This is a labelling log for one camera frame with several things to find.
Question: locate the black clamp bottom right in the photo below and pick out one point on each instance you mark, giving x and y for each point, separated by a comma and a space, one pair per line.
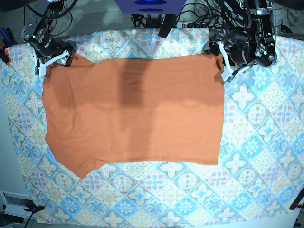
296, 202

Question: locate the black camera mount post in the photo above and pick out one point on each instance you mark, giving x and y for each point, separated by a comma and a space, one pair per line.
168, 23

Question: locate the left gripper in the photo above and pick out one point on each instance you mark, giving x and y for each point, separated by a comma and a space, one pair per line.
238, 54

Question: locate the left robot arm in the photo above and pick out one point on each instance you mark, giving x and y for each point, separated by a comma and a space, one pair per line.
245, 39

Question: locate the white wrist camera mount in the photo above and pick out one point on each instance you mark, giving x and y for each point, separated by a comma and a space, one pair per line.
50, 63
229, 73

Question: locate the patterned blue tablecloth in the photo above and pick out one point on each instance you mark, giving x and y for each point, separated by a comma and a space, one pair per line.
259, 174

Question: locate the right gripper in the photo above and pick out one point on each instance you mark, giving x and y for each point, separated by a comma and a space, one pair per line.
51, 46

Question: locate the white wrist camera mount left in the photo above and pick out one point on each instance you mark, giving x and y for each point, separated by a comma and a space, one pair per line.
229, 73

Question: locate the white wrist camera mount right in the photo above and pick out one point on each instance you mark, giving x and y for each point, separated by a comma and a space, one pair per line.
50, 63

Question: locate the white power strip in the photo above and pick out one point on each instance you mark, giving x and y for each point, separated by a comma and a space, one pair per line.
196, 25

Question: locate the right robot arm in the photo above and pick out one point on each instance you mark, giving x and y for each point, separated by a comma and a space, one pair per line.
45, 12

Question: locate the orange T-shirt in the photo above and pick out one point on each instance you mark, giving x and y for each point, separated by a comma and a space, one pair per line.
134, 110

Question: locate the black orange clamp bottom left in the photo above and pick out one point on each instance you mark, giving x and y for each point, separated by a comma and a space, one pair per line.
33, 210

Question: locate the blue clamp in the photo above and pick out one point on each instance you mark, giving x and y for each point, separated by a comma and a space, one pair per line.
8, 37

